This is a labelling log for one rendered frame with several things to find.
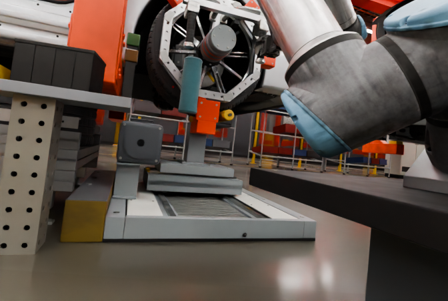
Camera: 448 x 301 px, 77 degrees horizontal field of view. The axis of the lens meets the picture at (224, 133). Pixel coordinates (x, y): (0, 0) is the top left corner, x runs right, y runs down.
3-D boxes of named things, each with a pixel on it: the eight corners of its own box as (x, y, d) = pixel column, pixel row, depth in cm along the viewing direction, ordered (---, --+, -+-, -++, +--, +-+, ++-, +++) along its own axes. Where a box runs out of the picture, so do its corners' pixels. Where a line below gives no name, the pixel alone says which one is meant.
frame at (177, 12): (252, 107, 159) (261, 14, 162) (257, 106, 153) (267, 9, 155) (154, 92, 141) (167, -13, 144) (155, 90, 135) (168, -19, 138)
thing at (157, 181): (220, 186, 185) (222, 171, 186) (241, 196, 151) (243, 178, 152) (142, 181, 169) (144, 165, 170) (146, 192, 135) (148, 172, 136)
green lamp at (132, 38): (139, 50, 91) (140, 38, 91) (139, 46, 87) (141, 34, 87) (126, 48, 90) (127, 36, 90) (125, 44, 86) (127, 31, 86)
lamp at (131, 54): (137, 66, 91) (138, 53, 91) (137, 62, 87) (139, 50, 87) (124, 63, 89) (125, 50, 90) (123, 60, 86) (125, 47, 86)
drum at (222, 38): (222, 66, 154) (225, 40, 154) (236, 55, 133) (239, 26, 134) (197, 60, 149) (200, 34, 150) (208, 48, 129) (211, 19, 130)
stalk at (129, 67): (131, 102, 90) (139, 39, 91) (131, 100, 87) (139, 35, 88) (120, 100, 89) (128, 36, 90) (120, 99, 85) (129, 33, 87)
